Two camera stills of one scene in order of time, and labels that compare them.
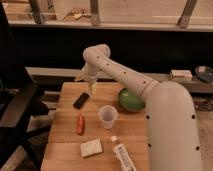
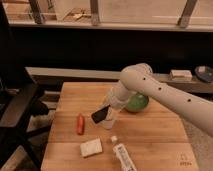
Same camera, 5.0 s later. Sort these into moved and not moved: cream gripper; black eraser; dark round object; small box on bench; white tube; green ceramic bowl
Moved: black eraser; cream gripper
Not moved: green ceramic bowl; white tube; dark round object; small box on bench
